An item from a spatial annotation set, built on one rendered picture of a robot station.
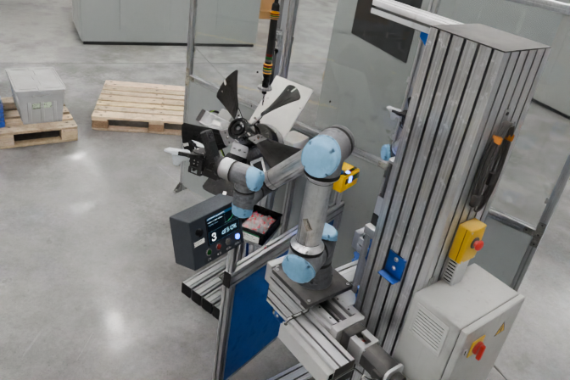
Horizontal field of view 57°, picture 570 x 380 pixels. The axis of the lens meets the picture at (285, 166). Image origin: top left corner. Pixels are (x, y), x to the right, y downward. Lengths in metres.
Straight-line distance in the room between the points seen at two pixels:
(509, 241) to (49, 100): 3.89
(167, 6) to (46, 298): 5.35
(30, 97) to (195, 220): 3.39
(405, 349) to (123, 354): 1.69
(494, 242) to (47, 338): 2.45
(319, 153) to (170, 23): 6.62
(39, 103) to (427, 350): 4.07
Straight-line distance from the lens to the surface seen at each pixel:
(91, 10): 7.83
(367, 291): 2.03
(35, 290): 3.55
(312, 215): 1.69
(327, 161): 1.56
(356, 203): 3.31
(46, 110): 5.17
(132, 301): 3.40
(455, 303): 1.83
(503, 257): 3.05
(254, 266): 2.39
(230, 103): 2.84
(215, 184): 2.63
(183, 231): 1.90
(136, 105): 5.61
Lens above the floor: 2.32
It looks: 28 degrees down
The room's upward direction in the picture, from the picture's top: 9 degrees clockwise
